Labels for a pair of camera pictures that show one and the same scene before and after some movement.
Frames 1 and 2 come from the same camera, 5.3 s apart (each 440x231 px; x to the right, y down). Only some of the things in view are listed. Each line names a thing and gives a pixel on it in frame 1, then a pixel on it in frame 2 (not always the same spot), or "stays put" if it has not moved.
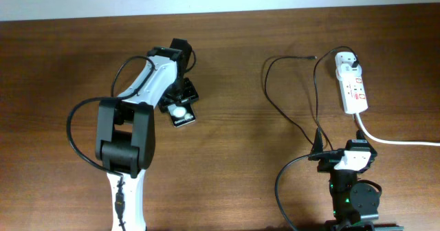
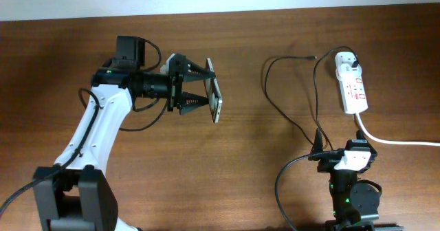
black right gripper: (327, 164) stays put
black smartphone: (181, 114) to (215, 101)
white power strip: (348, 73) stays put
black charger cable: (289, 121) stays put
